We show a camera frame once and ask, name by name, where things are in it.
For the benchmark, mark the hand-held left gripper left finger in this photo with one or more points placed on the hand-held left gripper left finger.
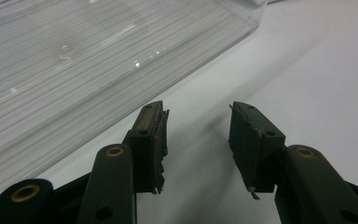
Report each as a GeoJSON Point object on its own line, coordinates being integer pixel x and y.
{"type": "Point", "coordinates": [147, 146]}

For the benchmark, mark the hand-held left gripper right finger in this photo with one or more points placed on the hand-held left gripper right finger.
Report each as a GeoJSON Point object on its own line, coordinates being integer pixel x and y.
{"type": "Point", "coordinates": [251, 149]}

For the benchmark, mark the clear plastic box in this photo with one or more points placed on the clear plastic box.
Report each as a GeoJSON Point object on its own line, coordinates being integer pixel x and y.
{"type": "Point", "coordinates": [74, 62]}

